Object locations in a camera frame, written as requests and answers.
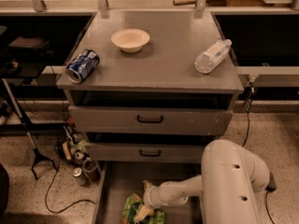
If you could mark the grey middle drawer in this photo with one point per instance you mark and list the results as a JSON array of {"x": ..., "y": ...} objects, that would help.
[{"x": 145, "y": 152}]

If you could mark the wooden stick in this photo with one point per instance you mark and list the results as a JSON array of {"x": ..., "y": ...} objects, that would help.
[{"x": 184, "y": 2}]

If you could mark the blue soda can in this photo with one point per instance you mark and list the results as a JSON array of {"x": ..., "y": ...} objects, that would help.
[{"x": 82, "y": 65}]

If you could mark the grey open bottom drawer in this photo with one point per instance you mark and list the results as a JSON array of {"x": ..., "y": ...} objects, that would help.
[{"x": 121, "y": 179}]

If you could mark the green rice chip bag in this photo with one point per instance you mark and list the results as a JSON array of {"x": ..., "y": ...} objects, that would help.
[{"x": 129, "y": 210}]

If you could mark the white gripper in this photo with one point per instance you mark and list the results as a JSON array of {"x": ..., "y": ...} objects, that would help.
[{"x": 151, "y": 195}]

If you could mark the grey drawer cabinet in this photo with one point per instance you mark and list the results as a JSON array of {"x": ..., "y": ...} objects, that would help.
[{"x": 161, "y": 75}]

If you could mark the small can on floor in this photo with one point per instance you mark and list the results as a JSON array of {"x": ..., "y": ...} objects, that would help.
[{"x": 79, "y": 156}]

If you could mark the silver can on floor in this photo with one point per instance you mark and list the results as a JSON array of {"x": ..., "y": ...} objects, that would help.
[{"x": 79, "y": 176}]

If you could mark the black grabber tool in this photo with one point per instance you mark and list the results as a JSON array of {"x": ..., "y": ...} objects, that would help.
[{"x": 25, "y": 123}]

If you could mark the grey top drawer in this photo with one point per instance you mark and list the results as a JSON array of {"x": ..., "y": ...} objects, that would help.
[{"x": 96, "y": 119}]

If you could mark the brown cup on floor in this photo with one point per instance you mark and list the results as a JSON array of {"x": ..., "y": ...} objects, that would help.
[{"x": 90, "y": 170}]

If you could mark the black box on shelf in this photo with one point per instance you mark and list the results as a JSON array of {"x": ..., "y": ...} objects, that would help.
[{"x": 34, "y": 44}]

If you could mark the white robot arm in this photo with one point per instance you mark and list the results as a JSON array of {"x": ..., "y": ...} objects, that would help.
[{"x": 230, "y": 177}]

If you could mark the clear plastic water bottle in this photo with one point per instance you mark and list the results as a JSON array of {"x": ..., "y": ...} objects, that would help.
[{"x": 208, "y": 60}]

